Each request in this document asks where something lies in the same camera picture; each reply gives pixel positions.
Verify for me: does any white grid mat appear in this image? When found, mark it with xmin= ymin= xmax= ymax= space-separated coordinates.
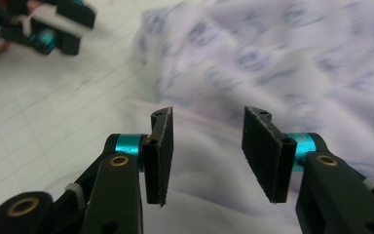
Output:
xmin=0 ymin=0 xmax=183 ymax=226

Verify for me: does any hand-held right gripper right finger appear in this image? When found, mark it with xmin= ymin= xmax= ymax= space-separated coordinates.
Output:
xmin=242 ymin=105 xmax=318 ymax=205

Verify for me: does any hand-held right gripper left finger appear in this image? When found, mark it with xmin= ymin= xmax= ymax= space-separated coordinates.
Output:
xmin=115 ymin=106 xmax=175 ymax=208

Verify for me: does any lilac printed cloth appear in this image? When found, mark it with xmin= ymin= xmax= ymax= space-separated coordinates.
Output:
xmin=45 ymin=0 xmax=374 ymax=234

